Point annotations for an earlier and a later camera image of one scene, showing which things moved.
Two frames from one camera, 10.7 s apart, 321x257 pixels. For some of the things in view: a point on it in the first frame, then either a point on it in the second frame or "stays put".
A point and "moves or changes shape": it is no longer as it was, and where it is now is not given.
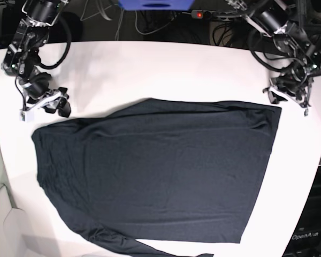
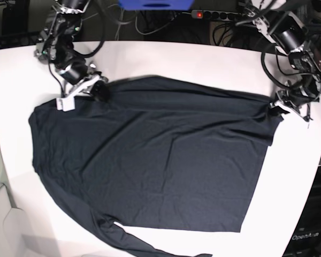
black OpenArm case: (312, 236) stays put
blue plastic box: (156, 5) stays put
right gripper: (37, 95) to (77, 77)
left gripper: (295, 86) to (298, 100)
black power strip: (214, 15) stays put
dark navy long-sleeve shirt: (159, 169) moves or changes shape
